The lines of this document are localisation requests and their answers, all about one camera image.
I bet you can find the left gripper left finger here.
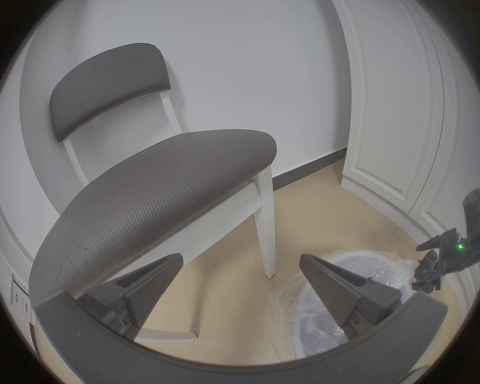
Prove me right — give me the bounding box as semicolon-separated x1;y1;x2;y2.
77;253;184;340

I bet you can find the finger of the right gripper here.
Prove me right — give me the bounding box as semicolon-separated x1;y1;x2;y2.
415;235;444;253
412;278;444;294

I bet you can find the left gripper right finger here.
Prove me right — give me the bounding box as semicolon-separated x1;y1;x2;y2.
299;253;404;342

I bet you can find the black plastic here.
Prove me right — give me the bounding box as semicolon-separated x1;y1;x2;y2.
412;249;439;286

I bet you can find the clear plastic bag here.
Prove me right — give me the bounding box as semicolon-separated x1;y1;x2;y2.
275;249;422;364

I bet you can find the white trash bin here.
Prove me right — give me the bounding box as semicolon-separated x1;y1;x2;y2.
292;250;413;359

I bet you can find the grey padded white chair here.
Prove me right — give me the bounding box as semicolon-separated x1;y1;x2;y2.
28;43;278;344

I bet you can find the white chest of drawers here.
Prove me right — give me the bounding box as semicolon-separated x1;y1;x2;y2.
7;274;36;327

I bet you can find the white wardrobe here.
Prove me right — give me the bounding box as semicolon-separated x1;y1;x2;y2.
332;0;480;297

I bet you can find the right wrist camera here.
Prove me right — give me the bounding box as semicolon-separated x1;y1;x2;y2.
442;228;467;263

